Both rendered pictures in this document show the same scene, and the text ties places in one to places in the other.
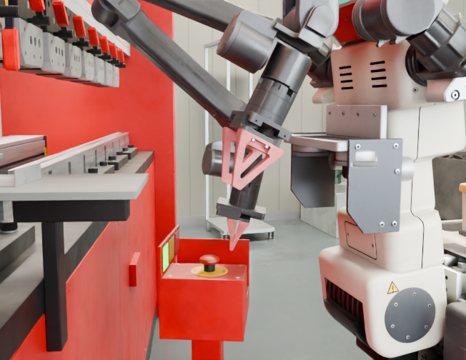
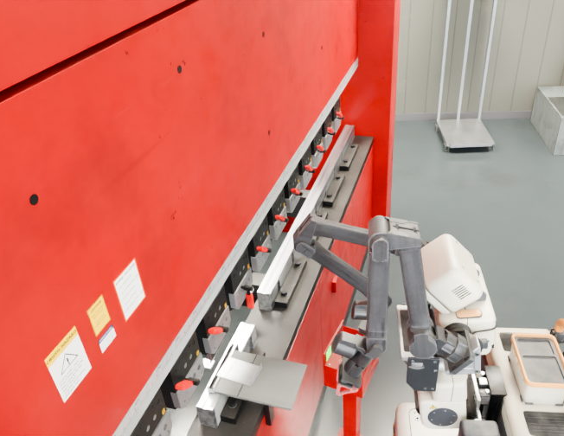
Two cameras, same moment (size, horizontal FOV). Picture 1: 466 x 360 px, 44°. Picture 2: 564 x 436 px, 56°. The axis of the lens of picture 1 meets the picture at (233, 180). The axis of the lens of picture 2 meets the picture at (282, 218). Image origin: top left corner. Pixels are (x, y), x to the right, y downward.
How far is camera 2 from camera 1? 136 cm
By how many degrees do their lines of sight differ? 35
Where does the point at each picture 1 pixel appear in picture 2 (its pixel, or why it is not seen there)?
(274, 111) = (355, 374)
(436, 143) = not seen: hidden behind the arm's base
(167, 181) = (382, 158)
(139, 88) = (363, 90)
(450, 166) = not seen: outside the picture
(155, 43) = (324, 262)
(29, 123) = not seen: hidden behind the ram
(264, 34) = (351, 348)
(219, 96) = (360, 285)
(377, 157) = (424, 365)
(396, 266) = (436, 399)
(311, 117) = (561, 20)
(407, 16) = (420, 352)
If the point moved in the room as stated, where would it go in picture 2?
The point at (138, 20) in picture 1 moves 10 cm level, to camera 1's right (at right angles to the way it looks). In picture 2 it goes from (315, 253) to (342, 258)
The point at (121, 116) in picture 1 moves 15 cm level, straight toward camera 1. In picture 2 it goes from (349, 111) to (347, 119)
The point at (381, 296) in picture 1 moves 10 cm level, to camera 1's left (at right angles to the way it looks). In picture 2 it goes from (426, 408) to (397, 400)
